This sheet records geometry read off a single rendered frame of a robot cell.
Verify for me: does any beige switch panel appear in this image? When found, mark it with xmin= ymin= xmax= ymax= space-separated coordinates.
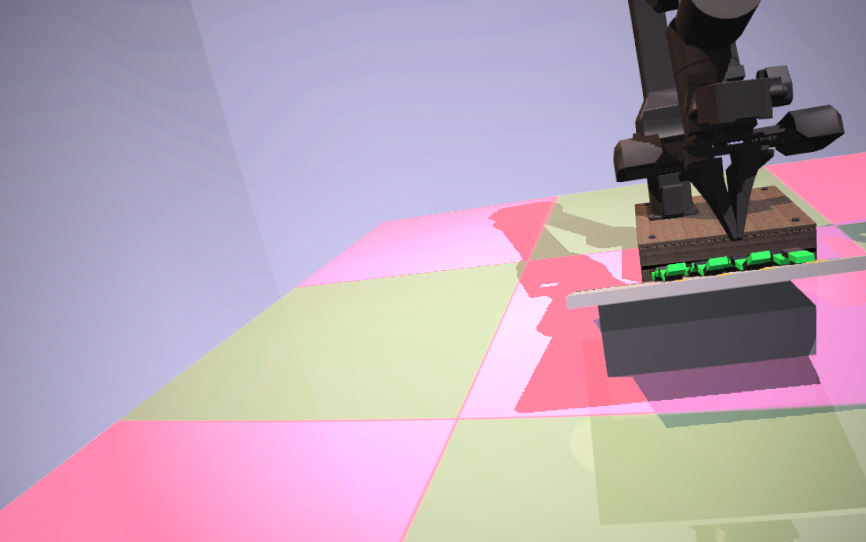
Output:
xmin=565 ymin=247 xmax=866 ymax=378

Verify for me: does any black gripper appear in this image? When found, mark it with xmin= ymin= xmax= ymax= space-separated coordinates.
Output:
xmin=613 ymin=58 xmax=845 ymax=241

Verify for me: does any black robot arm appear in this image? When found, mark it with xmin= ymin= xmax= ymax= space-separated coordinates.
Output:
xmin=628 ymin=0 xmax=794 ymax=221

